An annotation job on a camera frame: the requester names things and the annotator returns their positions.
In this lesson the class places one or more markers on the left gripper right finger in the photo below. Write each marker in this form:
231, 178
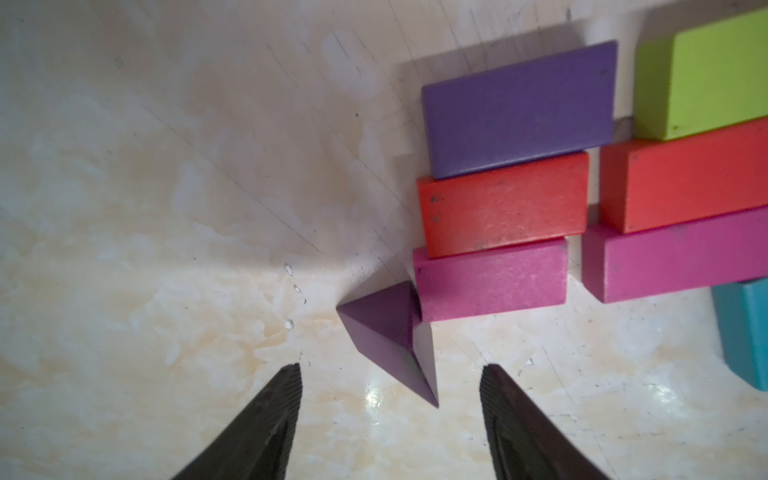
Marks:
523, 442

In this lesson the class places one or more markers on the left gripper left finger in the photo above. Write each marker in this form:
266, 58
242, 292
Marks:
258, 442

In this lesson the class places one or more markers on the magenta block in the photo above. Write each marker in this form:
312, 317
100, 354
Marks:
703, 253
493, 281

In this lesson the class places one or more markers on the purple triangle block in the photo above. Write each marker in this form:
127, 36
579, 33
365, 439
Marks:
387, 328

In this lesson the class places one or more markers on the red block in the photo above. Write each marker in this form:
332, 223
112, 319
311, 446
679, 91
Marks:
647, 184
530, 202

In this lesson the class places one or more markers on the purple rectangular block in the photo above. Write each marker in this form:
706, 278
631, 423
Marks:
545, 107

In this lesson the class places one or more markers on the lime green block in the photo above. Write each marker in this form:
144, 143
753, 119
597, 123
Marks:
701, 79

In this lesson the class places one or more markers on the teal rectangular block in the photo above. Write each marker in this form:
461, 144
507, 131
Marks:
741, 310

